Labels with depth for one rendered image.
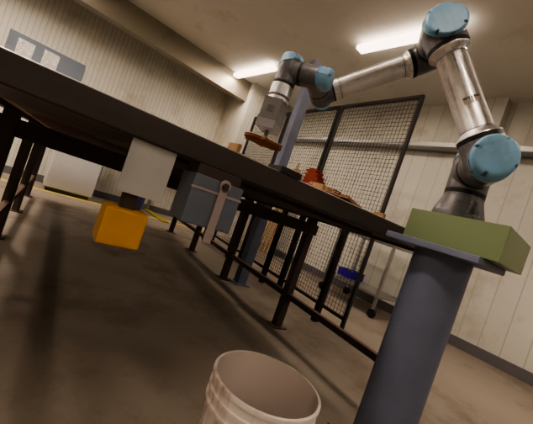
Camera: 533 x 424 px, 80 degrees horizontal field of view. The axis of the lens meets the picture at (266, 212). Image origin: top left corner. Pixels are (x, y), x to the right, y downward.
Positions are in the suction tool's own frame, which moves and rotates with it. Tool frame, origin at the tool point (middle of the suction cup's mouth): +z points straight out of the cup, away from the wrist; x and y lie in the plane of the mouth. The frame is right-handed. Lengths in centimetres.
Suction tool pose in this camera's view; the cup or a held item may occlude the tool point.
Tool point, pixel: (262, 143)
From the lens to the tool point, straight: 111.9
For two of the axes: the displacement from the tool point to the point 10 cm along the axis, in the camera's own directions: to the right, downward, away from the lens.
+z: -3.3, 9.4, 0.0
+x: 9.1, 3.2, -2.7
